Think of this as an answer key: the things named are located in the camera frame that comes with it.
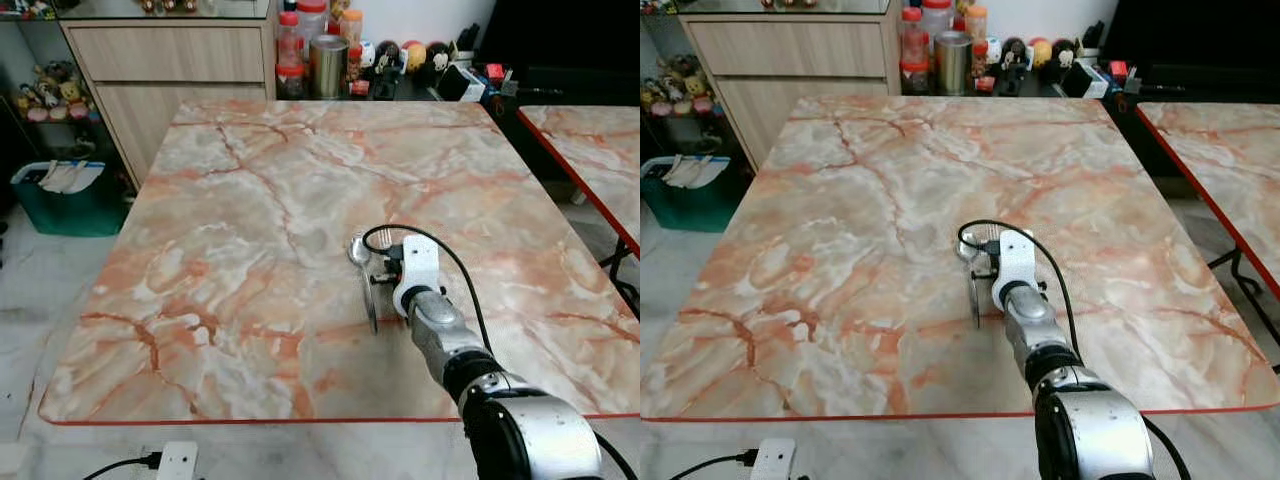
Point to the silver metal spoon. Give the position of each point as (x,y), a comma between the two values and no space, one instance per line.
(357,250)
(966,247)

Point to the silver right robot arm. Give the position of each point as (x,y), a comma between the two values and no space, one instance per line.
(1090,432)
(505,425)

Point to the white and black box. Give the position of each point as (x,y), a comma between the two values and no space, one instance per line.
(1084,80)
(462,83)

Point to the stainless steel canister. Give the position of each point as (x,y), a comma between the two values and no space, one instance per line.
(327,66)
(953,62)

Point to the black and white toy figure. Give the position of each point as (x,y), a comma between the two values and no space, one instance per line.
(387,58)
(1013,54)

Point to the yellow round toy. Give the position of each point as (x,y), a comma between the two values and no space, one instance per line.
(416,57)
(1041,52)

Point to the dark round toy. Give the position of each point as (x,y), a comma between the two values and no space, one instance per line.
(1065,52)
(439,56)

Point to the small red block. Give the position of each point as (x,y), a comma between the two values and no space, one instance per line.
(494,71)
(1118,69)

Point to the marble-pattern folding table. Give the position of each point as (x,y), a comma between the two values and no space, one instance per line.
(595,150)
(1225,160)

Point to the orange snack jar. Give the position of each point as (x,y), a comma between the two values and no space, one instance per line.
(351,26)
(976,22)

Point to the wide clear red-lid jar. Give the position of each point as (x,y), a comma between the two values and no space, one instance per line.
(312,18)
(938,15)

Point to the black television screen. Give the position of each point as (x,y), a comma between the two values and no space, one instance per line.
(560,40)
(1190,40)

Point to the light wooden drawer cabinet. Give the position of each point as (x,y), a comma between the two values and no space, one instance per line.
(165,55)
(790,50)

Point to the green plastic bin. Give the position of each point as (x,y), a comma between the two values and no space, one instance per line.
(70,214)
(690,210)

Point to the white papers in bin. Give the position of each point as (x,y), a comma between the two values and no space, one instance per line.
(697,172)
(70,178)

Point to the group of dark figurines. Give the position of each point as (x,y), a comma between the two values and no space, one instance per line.
(168,5)
(790,3)

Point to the cluster of small plush toys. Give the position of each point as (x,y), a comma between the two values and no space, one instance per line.
(55,95)
(680,88)

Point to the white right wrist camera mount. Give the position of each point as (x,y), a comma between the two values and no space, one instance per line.
(1015,258)
(420,264)

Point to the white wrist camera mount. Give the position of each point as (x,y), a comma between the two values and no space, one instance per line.
(178,462)
(1015,258)
(420,264)
(772,462)

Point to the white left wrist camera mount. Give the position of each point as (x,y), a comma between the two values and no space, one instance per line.
(772,462)
(178,462)

